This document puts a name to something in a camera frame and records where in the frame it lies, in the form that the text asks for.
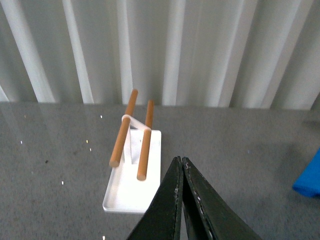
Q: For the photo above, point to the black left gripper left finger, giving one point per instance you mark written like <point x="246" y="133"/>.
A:
<point x="162" y="219"/>

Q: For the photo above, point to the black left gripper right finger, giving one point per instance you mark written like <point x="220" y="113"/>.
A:
<point x="207" y="215"/>

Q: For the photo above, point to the blue microfiber cloth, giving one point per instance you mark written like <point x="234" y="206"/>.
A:
<point x="308" y="183"/>

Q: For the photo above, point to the white rack with wooden bars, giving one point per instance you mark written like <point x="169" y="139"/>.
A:
<point x="135" y="163"/>

